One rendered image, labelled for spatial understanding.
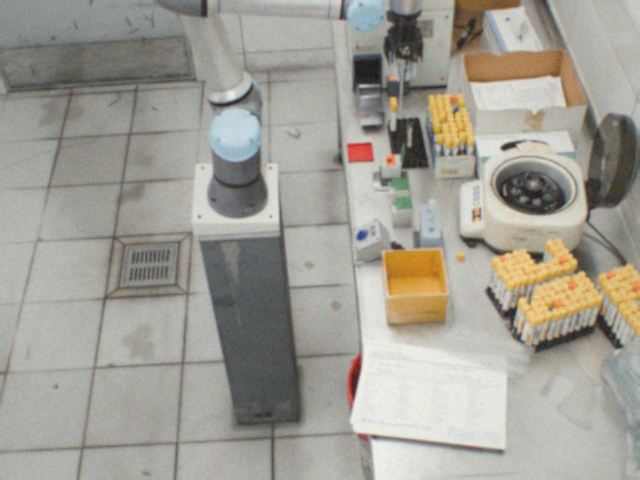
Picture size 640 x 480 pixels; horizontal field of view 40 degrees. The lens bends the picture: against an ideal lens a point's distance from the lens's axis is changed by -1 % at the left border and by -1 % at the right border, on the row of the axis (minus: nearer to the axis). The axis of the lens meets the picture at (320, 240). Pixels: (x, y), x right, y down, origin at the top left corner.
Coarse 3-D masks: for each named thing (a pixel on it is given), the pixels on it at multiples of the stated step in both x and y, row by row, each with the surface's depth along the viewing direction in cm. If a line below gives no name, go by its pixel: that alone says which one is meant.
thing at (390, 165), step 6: (390, 156) 218; (396, 156) 218; (384, 162) 218; (390, 162) 217; (396, 162) 217; (384, 168) 217; (390, 168) 217; (396, 168) 217; (384, 174) 218; (390, 174) 218; (396, 174) 218
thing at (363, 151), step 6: (348, 144) 232; (354, 144) 233; (360, 144) 233; (366, 144) 233; (348, 150) 231; (354, 150) 231; (360, 150) 231; (366, 150) 231; (372, 150) 230; (348, 156) 229; (354, 156) 230; (360, 156) 230; (366, 156) 230; (372, 156) 229; (348, 162) 229
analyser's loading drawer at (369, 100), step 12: (372, 72) 248; (360, 84) 244; (372, 84) 244; (360, 96) 238; (372, 96) 238; (360, 108) 237; (372, 108) 237; (360, 120) 235; (372, 120) 235; (384, 120) 235
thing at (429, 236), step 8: (424, 208) 203; (424, 216) 201; (432, 216) 201; (424, 224) 199; (432, 224) 199; (416, 232) 210; (424, 232) 198; (432, 232) 198; (440, 232) 210; (416, 240) 208; (424, 240) 198; (432, 240) 198; (440, 240) 208; (416, 248) 206
